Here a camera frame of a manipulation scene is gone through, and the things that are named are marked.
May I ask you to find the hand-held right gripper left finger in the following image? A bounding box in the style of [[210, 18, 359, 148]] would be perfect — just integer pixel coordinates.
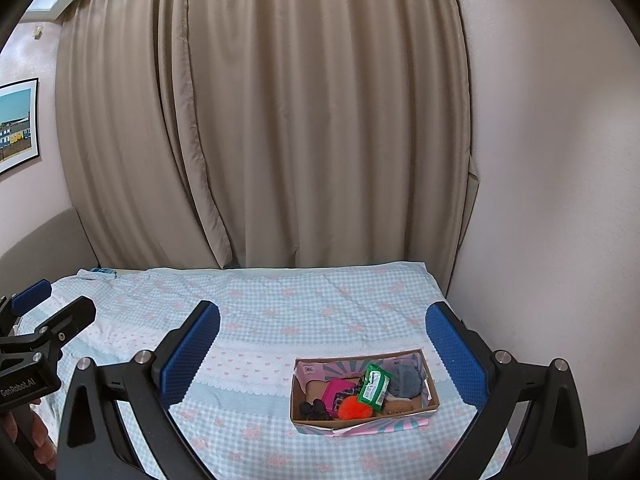
[[55, 300, 221, 480]]

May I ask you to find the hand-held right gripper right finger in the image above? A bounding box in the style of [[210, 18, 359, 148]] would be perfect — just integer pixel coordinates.
[[425, 301, 590, 480]]

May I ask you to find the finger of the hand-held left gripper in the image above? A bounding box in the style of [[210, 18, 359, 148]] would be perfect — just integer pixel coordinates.
[[0, 280, 53, 336], [17, 296, 97, 361]]

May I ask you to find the grey sock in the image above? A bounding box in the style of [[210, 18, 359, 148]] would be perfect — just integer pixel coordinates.
[[387, 364, 421, 398]]

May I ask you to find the green tissue packet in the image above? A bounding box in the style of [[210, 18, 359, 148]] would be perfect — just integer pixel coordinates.
[[357, 362, 392, 407]]

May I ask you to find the black patterned cloth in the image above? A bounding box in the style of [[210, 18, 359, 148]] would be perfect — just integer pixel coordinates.
[[336, 382, 366, 403]]

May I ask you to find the orange pompom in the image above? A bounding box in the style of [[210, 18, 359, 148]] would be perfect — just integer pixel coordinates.
[[337, 395, 375, 420]]

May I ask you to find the black hair scrunchie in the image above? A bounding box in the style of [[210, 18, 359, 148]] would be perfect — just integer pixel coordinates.
[[299, 399, 331, 421]]

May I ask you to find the pink cardboard box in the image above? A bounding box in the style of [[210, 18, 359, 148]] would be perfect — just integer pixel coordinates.
[[291, 348, 441, 437]]

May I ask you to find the person's left hand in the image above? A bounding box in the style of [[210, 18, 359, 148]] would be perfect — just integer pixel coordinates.
[[27, 402, 57, 471]]

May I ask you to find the beige padded headboard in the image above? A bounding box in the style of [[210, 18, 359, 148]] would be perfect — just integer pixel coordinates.
[[0, 207, 98, 301]]

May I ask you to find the checked blue pink blanket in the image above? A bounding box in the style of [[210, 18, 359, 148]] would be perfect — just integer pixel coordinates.
[[0, 261, 516, 480]]

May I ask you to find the pink pad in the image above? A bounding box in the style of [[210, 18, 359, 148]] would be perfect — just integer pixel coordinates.
[[322, 379, 358, 406]]

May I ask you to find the beige curtain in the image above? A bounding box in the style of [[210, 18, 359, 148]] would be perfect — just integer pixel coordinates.
[[54, 0, 481, 271]]

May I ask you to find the wall poster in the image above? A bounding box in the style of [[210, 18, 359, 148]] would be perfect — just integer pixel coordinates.
[[0, 78, 40, 176]]

